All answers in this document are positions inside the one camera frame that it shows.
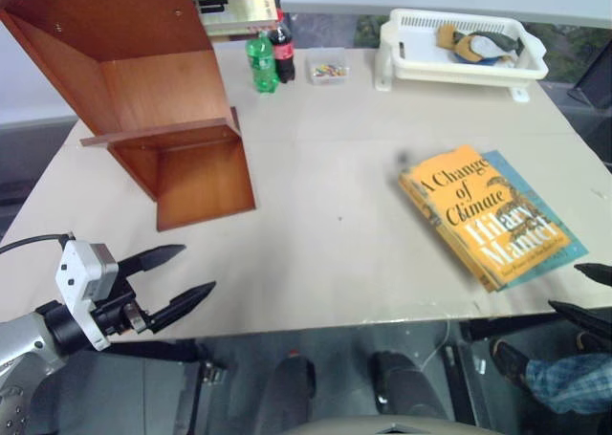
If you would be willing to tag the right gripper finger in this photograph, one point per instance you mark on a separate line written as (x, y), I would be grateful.
(588, 318)
(600, 272)

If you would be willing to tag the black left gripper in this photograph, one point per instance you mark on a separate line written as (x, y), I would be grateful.
(119, 311)

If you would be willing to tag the orange Change of Climate book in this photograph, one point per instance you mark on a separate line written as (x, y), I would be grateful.
(478, 215)

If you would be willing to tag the brown wooden bookshelf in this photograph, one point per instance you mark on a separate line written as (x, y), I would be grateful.
(143, 86)

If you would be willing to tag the blue plaid trouser leg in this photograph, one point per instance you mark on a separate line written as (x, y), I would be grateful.
(569, 382)

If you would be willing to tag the dark brown shoe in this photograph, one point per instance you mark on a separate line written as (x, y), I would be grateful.
(509, 361)

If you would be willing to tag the green plastic soda bottle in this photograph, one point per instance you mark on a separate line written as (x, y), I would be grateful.
(261, 67)

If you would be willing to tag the plush toy in basket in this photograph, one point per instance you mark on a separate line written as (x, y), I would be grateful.
(502, 42)

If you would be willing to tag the dark cola bottle red label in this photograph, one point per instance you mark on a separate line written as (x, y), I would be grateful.
(285, 52)

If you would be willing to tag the tan yellow cloth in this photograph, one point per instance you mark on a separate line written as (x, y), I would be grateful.
(466, 48)

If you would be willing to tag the clear box colourful small items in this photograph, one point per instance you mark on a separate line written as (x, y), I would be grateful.
(327, 68)

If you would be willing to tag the white plastic basket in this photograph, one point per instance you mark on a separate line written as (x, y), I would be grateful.
(421, 57)

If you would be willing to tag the black metal table frame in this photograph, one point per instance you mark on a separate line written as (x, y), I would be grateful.
(516, 325)

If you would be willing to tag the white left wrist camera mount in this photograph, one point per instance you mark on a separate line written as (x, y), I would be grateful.
(79, 275)

